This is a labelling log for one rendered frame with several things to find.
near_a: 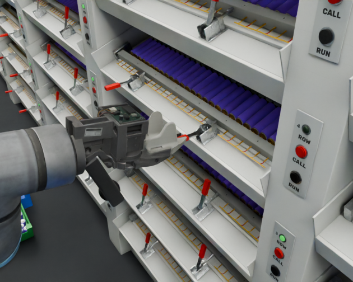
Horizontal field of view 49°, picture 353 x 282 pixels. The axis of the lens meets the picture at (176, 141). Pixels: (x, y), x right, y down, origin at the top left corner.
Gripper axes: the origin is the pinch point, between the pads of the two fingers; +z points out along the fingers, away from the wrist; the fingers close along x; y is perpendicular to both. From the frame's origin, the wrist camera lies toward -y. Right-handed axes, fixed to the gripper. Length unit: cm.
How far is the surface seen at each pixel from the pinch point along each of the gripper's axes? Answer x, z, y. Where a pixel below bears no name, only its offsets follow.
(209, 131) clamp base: -1.0, 6.6, 1.3
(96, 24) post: 42.6, 3.8, 9.8
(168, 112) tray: 12.3, 6.5, -0.9
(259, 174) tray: -13.9, 7.2, -0.5
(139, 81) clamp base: 25.6, 7.0, 1.0
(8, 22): 163, 12, -19
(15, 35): 139, 9, -20
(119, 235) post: 42, 15, -64
